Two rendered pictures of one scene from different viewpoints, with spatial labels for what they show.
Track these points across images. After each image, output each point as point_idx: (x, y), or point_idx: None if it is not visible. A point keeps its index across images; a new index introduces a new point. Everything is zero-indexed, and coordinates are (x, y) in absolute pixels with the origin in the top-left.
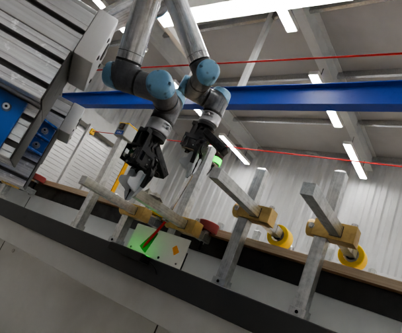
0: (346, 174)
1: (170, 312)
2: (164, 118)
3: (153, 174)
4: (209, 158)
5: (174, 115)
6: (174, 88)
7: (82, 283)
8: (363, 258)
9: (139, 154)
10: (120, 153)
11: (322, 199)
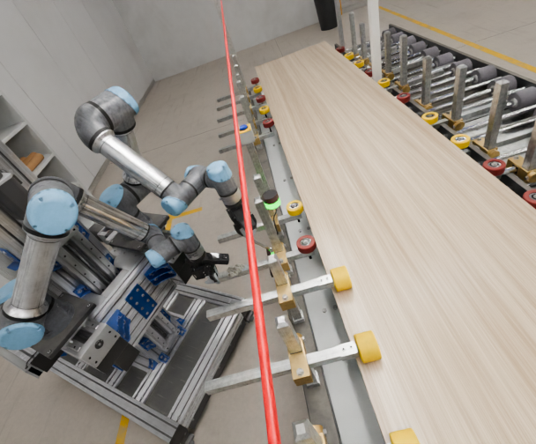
0: (280, 328)
1: None
2: (185, 253)
3: (212, 277)
4: (262, 210)
5: (188, 247)
6: (160, 258)
7: None
8: (363, 362)
9: (194, 277)
10: (255, 152)
11: (225, 388)
